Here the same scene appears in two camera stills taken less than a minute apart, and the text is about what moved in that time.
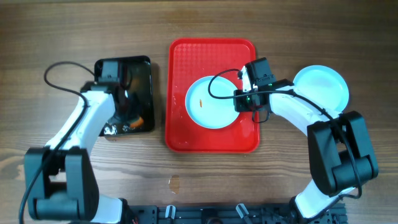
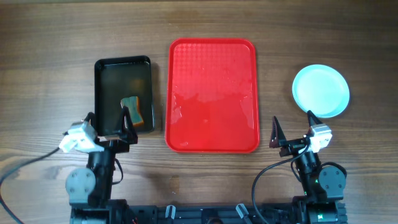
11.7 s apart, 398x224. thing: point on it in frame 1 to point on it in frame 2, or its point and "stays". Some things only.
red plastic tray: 188,60 stays
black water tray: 133,96 stays
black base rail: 229,214 stays
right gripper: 240,106 to 279,140
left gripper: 135,107 to 126,136
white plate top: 206,111 to 321,89
